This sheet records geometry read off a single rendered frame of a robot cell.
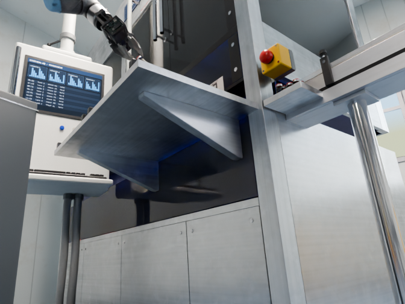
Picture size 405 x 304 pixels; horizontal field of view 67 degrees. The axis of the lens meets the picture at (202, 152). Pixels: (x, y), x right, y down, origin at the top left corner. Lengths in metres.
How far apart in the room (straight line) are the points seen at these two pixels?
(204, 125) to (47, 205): 2.98
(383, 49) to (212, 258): 0.76
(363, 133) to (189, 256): 0.68
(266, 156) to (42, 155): 1.11
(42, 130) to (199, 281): 1.05
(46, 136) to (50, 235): 2.14
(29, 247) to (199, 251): 2.67
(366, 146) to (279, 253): 0.36
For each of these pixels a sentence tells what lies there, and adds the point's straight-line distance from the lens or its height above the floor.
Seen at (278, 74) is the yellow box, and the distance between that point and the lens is 0.98.
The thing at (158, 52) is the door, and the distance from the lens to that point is 1.62.
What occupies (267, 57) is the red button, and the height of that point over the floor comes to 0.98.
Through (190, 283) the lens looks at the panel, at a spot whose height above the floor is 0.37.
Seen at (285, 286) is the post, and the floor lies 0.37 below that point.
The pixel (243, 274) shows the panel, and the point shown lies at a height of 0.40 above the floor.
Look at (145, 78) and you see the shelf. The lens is 0.75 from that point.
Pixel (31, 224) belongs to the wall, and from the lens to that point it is 3.60.
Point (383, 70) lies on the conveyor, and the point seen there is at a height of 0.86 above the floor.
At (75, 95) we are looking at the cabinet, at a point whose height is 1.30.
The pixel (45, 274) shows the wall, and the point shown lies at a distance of 3.67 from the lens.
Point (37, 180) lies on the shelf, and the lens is 1.37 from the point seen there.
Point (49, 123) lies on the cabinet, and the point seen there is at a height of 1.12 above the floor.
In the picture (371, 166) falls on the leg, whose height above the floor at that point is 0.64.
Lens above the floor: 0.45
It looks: 19 degrees up
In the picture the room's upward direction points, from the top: 4 degrees counter-clockwise
